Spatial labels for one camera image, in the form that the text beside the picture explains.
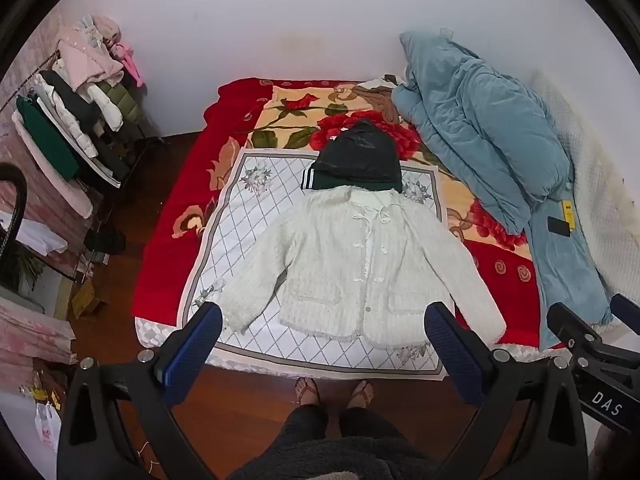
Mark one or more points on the white cloth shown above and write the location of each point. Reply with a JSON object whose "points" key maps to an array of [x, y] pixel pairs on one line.
{"points": [[35, 237]]}

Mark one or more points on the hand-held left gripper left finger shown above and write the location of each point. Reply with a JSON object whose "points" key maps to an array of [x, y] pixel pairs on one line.
{"points": [[200, 340]]}

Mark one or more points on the metal clothes rack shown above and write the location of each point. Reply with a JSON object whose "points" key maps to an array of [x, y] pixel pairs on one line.
{"points": [[125, 152]]}

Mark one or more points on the white plastic bag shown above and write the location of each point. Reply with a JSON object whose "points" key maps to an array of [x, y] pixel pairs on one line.
{"points": [[46, 427]]}

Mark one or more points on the pink patterned bedding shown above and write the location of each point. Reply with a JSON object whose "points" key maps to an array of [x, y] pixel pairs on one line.
{"points": [[30, 330]]}

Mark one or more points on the cardboard box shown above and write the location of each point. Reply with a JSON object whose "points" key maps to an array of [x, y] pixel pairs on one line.
{"points": [[89, 299]]}

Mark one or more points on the light blue quilt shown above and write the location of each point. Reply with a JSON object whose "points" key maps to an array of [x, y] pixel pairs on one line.
{"points": [[480, 130]]}

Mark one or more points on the black curved tube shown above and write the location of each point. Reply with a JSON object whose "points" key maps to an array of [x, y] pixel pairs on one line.
{"points": [[17, 210]]}

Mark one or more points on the white puffer jacket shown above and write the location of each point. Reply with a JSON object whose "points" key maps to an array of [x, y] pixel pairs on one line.
{"points": [[82, 120]]}

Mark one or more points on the black phone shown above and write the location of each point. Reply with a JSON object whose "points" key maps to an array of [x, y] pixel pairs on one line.
{"points": [[559, 226]]}

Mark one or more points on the pink padded jacket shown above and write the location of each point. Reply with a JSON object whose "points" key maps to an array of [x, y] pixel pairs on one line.
{"points": [[85, 55]]}

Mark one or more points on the red floral blanket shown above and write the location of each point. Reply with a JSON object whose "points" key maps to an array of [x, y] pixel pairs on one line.
{"points": [[180, 185]]}

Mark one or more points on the white fuzzy cardigan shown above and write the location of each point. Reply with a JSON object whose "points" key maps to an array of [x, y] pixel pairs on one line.
{"points": [[345, 270]]}

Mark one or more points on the person's right foot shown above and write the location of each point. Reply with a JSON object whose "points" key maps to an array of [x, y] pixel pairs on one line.
{"points": [[361, 394]]}

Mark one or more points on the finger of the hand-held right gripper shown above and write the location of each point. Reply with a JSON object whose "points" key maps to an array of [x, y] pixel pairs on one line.
{"points": [[567, 322], [627, 310]]}

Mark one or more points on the pink fleece blanket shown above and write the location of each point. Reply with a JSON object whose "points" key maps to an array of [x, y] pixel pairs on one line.
{"points": [[55, 180]]}

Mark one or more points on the yellow and black card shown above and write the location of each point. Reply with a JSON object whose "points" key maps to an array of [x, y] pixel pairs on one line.
{"points": [[568, 212]]}

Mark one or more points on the white textured bedspread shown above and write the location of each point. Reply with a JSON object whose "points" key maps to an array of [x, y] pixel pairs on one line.
{"points": [[600, 200]]}

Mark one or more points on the dark green garment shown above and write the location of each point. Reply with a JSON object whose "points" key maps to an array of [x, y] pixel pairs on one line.
{"points": [[47, 135]]}

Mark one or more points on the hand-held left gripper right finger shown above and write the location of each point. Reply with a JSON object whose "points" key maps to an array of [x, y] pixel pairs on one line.
{"points": [[447, 345]]}

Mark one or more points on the olive puffer jacket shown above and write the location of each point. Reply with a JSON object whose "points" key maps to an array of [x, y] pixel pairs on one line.
{"points": [[122, 102]]}

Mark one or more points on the person's foot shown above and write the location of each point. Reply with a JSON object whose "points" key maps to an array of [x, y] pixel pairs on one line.
{"points": [[361, 394], [307, 392]]}

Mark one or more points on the black and green hooded jacket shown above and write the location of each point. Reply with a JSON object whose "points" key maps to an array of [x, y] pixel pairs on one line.
{"points": [[362, 155]]}

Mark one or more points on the white diamond quilted mat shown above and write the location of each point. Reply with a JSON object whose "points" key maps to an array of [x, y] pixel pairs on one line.
{"points": [[225, 220]]}

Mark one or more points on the person's left foot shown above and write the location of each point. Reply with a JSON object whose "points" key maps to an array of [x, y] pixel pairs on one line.
{"points": [[307, 392]]}

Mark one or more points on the person's dark pants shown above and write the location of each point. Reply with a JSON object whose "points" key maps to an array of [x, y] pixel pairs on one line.
{"points": [[320, 425]]}

